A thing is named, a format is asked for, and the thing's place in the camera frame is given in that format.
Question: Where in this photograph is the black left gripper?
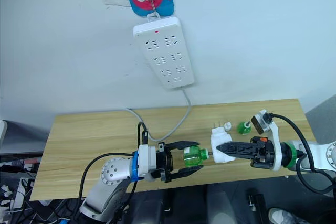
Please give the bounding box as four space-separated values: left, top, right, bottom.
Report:
150 141 204 183

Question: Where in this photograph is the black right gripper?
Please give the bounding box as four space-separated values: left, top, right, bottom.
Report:
217 136 275 170

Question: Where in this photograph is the green liquid bottle with label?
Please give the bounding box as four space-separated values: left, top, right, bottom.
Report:
182 145 214 168

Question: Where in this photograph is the white mosquito repellent heater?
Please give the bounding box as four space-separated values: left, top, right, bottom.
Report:
209 121 237 164

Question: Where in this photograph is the blue left wrist clamp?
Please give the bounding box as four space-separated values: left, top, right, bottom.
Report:
131 150 140 183

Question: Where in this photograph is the small black block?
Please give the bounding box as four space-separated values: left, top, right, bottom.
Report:
246 194 267 213

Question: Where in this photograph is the grey and white shoe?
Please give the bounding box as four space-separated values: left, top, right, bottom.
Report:
267 207 312 224

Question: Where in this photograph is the white power strip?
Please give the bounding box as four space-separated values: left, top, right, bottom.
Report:
132 16 195 92

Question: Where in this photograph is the grey flat case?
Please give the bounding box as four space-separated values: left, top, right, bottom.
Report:
0 120 50 156

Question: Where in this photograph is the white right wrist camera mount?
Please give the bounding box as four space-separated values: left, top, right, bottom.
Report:
250 108 283 172

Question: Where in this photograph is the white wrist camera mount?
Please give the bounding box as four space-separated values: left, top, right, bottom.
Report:
250 108 283 172
135 144 158 183

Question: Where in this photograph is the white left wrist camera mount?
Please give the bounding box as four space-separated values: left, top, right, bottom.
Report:
135 144 158 183

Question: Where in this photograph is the grey power strip cable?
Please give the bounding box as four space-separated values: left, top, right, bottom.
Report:
122 87 193 142

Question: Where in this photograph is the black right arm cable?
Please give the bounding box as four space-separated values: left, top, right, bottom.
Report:
264 113 336 195

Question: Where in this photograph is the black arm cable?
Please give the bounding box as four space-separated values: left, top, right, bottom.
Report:
264 113 336 195
78 121 149 204

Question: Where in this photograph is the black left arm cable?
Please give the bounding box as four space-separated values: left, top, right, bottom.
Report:
78 121 149 204

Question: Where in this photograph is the metal wire hook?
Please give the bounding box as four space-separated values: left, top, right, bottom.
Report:
145 0 162 23

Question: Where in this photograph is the tangle of floor cables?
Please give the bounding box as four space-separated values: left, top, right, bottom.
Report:
0 155 79 224

